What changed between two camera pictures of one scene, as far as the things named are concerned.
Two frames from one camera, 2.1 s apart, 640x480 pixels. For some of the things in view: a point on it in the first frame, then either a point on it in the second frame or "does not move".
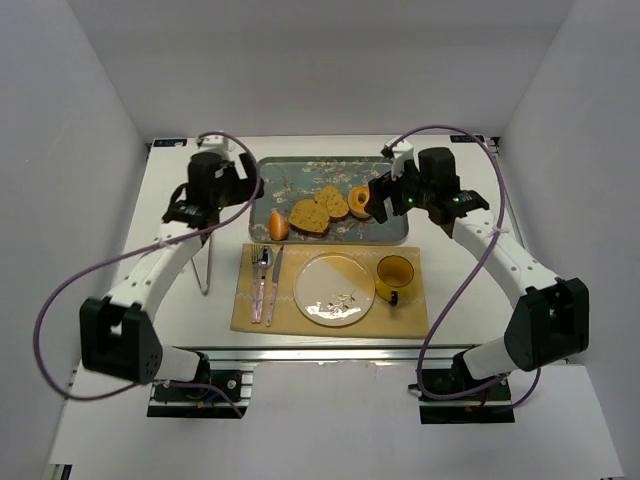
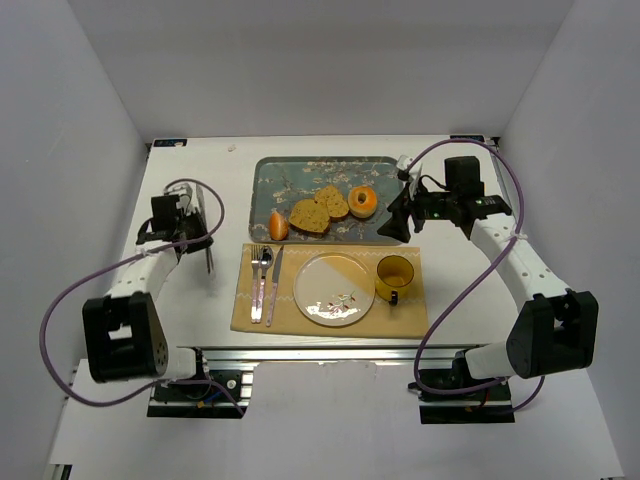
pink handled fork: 255,254 does not move
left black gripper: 242,179 -> 201,230
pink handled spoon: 265,260 does not move
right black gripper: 391,189 -> 410,209
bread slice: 309,217 does not move
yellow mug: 394,273 does not move
